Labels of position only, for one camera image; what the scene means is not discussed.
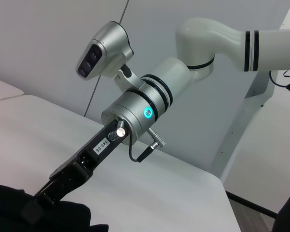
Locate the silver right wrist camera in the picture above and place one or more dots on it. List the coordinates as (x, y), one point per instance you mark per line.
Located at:
(104, 50)

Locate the white robot torso frame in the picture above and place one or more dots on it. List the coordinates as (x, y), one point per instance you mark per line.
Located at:
(251, 116)

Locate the black shirt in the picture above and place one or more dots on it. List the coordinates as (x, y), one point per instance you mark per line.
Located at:
(26, 217)

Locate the silver right camera mount bracket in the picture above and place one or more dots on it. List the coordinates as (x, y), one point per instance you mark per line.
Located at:
(128, 78)

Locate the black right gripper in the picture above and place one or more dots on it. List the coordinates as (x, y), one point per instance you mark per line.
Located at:
(99, 147)

